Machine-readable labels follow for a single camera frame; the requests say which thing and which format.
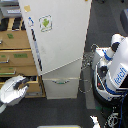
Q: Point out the green android sticker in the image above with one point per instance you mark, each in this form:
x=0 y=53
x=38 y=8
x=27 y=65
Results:
x=45 y=23

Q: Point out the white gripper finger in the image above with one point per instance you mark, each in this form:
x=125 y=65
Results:
x=95 y=121

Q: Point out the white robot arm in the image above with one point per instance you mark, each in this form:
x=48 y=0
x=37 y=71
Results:
x=34 y=112

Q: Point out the white blue robot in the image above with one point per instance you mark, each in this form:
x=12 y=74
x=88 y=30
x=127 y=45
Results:
x=110 y=67

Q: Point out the lower fridge drawer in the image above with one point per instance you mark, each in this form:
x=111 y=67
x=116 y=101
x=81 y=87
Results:
x=61 y=89

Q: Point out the white fridge body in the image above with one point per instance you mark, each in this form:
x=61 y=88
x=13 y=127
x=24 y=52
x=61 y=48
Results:
x=65 y=46

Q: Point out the wooden drawer cabinet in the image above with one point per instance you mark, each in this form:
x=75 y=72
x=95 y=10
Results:
x=16 y=56

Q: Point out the grey box on cabinet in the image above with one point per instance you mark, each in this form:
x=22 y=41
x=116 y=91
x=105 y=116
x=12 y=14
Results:
x=11 y=11

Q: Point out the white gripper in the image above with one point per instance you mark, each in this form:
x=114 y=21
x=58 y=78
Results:
x=13 y=90

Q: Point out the white fridge door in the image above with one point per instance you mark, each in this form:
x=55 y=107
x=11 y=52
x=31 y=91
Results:
x=39 y=8

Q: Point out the yellow sticky note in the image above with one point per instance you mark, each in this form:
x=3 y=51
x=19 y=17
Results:
x=27 y=8

